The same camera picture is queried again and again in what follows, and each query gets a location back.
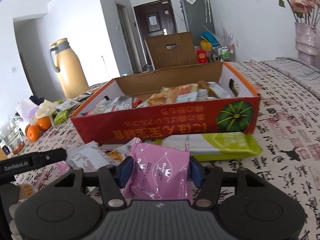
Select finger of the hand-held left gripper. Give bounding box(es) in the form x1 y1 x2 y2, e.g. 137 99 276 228
7 148 68 167

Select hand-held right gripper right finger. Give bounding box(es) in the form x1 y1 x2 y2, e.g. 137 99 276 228
189 156 270 210

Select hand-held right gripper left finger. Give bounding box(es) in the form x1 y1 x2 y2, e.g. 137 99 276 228
51 156 134 210

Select pink snack packet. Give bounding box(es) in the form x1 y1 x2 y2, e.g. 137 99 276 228
54 161 73 178
121 137 194 203

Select red cardboard box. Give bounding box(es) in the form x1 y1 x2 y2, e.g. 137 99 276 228
70 61 261 145

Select pile of snack packets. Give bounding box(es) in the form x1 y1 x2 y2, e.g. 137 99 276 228
85 80 237 117

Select white orange snack packet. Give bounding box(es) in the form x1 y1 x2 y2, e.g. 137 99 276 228
104 140 140 167

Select red dried berries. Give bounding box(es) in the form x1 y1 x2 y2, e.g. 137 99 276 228
11 142 24 154

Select orange fruit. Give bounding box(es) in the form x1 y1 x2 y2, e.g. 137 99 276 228
26 125 41 141
36 116 52 130

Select clear drinking glass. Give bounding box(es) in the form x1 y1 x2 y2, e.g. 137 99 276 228
0 119 24 155

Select white printed snack packet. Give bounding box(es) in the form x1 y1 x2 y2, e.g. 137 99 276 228
55 99 85 110
65 141 108 169

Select green white long packet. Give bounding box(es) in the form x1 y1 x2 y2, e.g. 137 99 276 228
160 132 263 162

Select small green snack packet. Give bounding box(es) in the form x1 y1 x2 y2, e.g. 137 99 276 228
53 109 70 124

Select cream crumpled wrapper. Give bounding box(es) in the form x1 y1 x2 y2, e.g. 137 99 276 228
35 99 57 119

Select white lilac plastic bag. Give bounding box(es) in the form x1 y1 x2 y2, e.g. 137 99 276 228
15 97 40 128

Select black bag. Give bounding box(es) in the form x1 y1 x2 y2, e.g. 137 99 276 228
29 95 45 105

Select yellow thermos jug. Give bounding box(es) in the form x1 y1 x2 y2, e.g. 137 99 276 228
49 38 90 100

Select calligraphy print tablecloth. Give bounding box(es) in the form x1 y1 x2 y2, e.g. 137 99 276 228
0 60 320 240

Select thin metal rod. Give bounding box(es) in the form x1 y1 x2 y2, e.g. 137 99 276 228
101 55 110 78

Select red gift box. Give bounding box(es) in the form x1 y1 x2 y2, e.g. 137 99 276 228
195 47 208 64

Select brown wooden chair back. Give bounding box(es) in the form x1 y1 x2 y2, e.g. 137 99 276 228
145 31 198 71

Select metal trolley rack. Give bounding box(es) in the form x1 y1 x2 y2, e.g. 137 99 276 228
211 44 237 62

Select grey interior door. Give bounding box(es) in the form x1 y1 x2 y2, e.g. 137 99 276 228
115 1 139 77

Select blue plastic object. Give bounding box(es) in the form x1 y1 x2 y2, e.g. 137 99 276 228
196 32 218 44

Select white feather decoration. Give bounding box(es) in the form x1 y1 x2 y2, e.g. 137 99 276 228
217 21 235 47

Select grey quilted cloth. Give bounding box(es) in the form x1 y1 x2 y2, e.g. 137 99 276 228
260 57 320 98

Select brown entrance door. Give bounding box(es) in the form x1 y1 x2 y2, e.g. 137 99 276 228
133 0 178 39

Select grey refrigerator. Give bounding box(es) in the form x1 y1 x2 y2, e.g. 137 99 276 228
179 0 215 34

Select white folded umbrella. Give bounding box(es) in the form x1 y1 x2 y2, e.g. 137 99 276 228
203 0 212 23

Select pink textured vase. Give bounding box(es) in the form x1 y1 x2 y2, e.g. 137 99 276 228
294 21 320 67

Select dried rose bouquet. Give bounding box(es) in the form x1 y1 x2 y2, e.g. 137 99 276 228
266 0 320 25

